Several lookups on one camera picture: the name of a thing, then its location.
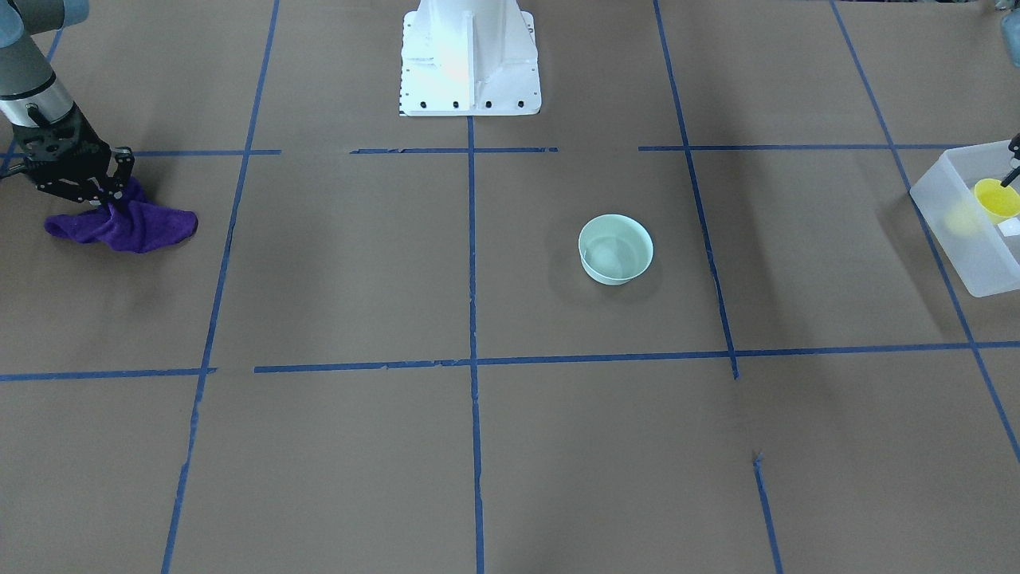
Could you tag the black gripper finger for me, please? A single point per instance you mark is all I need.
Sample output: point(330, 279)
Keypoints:
point(1014, 149)

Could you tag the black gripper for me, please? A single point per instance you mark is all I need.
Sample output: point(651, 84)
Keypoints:
point(70, 136)

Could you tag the purple cloth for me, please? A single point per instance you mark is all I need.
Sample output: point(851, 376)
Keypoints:
point(139, 226)

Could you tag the yellow plastic cup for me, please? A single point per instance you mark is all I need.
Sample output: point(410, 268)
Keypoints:
point(999, 202)

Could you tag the clear plastic storage box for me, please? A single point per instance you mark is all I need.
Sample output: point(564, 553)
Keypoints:
point(984, 257)

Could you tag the light green bowl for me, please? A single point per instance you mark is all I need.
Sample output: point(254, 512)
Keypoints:
point(614, 249)

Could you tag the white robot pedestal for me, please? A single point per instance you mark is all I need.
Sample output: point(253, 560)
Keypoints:
point(469, 58)

